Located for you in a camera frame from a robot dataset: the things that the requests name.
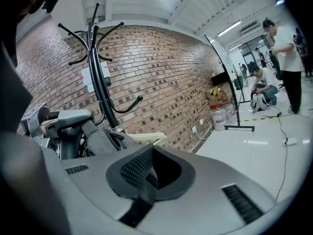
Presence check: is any grey and white bag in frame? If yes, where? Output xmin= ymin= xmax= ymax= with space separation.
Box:
xmin=250 ymin=93 xmax=270 ymax=114

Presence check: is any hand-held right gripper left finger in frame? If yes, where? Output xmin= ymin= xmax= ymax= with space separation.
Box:
xmin=48 ymin=145 xmax=155 ymax=235

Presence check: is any white wall cable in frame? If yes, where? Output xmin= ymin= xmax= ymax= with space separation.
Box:
xmin=195 ymin=130 xmax=212 ymax=141

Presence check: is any large white wall paper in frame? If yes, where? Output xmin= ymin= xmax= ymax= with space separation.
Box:
xmin=81 ymin=61 xmax=110 ymax=87

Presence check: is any red and white box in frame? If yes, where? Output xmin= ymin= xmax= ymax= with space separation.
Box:
xmin=209 ymin=98 xmax=232 ymax=110

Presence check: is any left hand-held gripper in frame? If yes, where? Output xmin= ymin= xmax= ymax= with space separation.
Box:
xmin=20 ymin=102 xmax=96 ymax=161

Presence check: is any beige cloth item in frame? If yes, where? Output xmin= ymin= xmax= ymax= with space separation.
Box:
xmin=126 ymin=131 xmax=169 ymax=146

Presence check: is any ceiling air conditioner unit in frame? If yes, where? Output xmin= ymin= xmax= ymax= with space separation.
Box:
xmin=240 ymin=20 xmax=262 ymax=36

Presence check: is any black floor stand frame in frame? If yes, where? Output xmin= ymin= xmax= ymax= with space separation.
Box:
xmin=203 ymin=34 xmax=255 ymax=132

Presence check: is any cardboard box with hazard label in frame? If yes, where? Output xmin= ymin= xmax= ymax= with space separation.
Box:
xmin=206 ymin=85 xmax=227 ymax=103

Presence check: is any white power strip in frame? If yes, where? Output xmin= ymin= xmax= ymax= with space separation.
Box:
xmin=282 ymin=137 xmax=299 ymax=147

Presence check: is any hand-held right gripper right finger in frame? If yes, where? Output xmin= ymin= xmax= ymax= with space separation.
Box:
xmin=136 ymin=145 xmax=279 ymax=235

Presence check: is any person's left hand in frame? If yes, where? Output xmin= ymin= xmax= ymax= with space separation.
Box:
xmin=40 ymin=118 xmax=60 ymax=135

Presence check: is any black wall monitor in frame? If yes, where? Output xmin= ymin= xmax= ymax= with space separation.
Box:
xmin=211 ymin=71 xmax=231 ymax=87

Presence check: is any black head-worn camera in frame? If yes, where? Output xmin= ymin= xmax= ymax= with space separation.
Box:
xmin=41 ymin=0 xmax=62 ymax=14

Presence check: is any person's shirt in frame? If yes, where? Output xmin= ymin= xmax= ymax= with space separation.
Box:
xmin=0 ymin=40 xmax=72 ymax=235

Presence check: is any black floor cable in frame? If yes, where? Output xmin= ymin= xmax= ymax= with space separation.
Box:
xmin=261 ymin=111 xmax=291 ymax=203

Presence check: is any black metal coat rack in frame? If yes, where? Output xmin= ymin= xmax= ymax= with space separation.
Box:
xmin=58 ymin=2 xmax=144 ymax=133

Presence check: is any black office chair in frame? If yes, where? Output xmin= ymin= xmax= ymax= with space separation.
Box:
xmin=268 ymin=48 xmax=285 ymax=82

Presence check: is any yellow and black floor tape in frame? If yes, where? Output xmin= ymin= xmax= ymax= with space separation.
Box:
xmin=238 ymin=116 xmax=280 ymax=122

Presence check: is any clear water jug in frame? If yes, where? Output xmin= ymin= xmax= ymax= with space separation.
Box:
xmin=224 ymin=102 xmax=237 ymax=122
xmin=210 ymin=106 xmax=227 ymax=132

